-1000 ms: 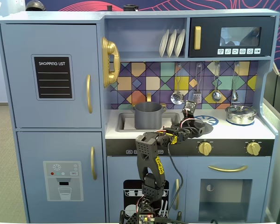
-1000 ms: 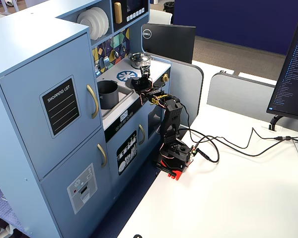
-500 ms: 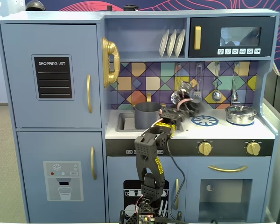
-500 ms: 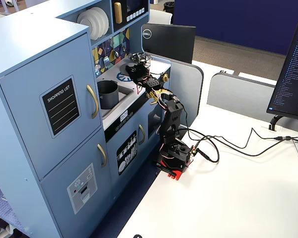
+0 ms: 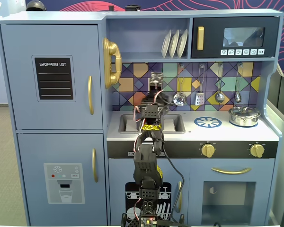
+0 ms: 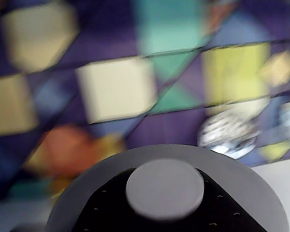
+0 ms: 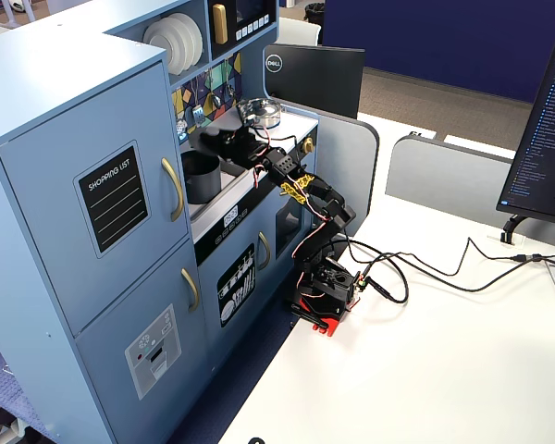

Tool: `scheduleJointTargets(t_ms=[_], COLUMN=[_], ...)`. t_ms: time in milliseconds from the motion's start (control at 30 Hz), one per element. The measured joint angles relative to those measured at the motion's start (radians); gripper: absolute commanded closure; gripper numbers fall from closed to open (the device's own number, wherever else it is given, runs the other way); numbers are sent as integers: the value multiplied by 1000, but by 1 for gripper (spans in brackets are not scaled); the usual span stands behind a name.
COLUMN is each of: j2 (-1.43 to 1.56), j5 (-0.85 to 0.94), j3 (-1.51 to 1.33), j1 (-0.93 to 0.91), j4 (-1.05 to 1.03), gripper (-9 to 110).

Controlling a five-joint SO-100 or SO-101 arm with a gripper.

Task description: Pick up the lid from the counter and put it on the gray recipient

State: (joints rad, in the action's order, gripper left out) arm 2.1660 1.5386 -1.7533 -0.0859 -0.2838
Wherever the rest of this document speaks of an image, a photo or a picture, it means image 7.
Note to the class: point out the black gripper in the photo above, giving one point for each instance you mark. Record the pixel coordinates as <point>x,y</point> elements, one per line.
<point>228,140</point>

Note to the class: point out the red and black arm base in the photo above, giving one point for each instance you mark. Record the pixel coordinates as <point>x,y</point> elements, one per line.
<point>328,300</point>

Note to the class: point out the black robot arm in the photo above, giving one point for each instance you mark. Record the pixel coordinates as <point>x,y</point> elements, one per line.
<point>324,217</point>

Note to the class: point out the hanging toy spatula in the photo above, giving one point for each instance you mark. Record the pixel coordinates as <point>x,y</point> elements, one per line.
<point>197,115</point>

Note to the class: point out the gray cylindrical pot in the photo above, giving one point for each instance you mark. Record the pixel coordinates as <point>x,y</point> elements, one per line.
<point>201,178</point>

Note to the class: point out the hanging toy strainer spoon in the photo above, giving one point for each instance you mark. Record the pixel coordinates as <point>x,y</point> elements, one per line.
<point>181,128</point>

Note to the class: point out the gold stove knob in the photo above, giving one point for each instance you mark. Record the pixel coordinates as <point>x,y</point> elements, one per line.
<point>309,145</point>

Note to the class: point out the white toy plate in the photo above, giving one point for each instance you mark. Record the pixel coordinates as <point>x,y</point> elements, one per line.
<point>187,39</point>
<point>198,39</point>
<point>164,46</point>

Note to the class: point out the black Dell monitor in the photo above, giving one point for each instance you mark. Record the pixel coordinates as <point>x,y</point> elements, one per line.
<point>319,78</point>

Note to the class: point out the black shopping list sticker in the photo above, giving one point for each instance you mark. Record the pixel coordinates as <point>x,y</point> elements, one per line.
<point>113,201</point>

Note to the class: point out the tall gray desk divider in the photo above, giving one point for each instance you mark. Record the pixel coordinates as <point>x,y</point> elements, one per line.
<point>347,166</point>

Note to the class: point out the white chair back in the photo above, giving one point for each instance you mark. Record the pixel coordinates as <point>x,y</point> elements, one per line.
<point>298,31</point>

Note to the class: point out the black dishwasher sticker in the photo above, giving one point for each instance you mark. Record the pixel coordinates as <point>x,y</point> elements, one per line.
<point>236,287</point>

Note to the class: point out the blue toy kitchen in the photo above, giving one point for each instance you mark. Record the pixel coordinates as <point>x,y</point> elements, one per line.
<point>74,185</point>

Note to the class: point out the black trash bin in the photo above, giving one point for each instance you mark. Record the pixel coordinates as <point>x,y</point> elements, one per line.
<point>315,11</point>

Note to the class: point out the gray ice dispenser sticker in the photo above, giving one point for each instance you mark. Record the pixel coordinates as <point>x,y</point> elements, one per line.
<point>152,351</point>

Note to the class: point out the low gray desk divider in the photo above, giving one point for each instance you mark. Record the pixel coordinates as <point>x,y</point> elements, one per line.
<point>444,176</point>

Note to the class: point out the blue partition panel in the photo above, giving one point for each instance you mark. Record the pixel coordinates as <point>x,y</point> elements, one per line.
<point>444,41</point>

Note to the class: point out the monitor showing code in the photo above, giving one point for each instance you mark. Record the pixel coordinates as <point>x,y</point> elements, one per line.
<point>543,134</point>

